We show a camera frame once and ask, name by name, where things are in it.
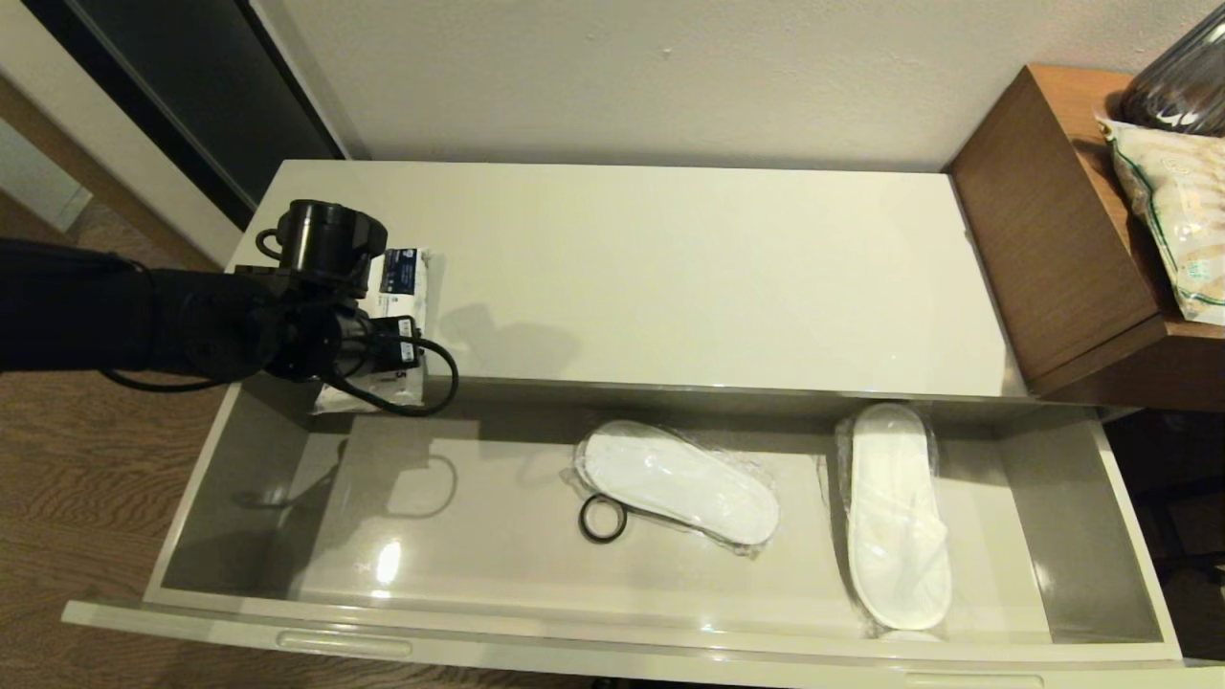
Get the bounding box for white glossy drawer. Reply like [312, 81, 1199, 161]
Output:
[62, 373, 1225, 689]

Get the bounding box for black tape roll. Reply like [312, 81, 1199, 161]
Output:
[578, 494, 629, 545]

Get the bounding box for thin black camera cable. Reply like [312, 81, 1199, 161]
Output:
[325, 335, 460, 418]

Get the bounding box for dark glass vase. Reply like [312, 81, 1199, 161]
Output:
[1120, 5, 1225, 137]

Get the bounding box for brown wooden door trim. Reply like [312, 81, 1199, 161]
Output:
[0, 75, 223, 274]

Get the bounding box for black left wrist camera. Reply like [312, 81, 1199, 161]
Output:
[256, 199, 389, 298]

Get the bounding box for brown wooden desk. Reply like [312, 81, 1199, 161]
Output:
[946, 63, 1225, 412]

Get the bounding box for white slipper in smooth plastic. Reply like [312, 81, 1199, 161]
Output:
[835, 402, 955, 634]

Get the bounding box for clear snack bag green print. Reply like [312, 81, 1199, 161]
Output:
[1098, 117, 1225, 326]

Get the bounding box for white tissue pack blue print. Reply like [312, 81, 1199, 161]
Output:
[311, 247, 434, 414]

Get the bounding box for white slipper in crumpled plastic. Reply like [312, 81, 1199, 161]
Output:
[571, 418, 781, 561]

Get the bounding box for white glossy cabinet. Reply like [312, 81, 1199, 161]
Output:
[225, 160, 1033, 401]

